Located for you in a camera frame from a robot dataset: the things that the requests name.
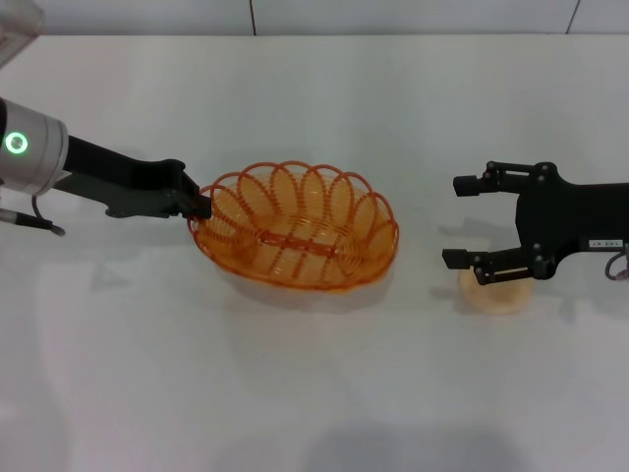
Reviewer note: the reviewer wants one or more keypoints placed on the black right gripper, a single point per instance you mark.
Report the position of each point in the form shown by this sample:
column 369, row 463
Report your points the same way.
column 575, row 216

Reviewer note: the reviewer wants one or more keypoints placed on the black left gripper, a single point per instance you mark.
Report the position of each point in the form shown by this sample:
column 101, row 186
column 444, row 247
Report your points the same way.
column 123, row 182

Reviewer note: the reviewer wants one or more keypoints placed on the beige round bread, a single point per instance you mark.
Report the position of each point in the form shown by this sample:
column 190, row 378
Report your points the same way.
column 496, row 300

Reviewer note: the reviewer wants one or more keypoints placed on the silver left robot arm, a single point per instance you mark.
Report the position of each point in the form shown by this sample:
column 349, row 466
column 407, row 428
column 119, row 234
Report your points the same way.
column 34, row 147

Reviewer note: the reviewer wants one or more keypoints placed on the translucent grey box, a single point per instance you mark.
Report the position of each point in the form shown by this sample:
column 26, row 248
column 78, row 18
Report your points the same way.
column 15, row 29

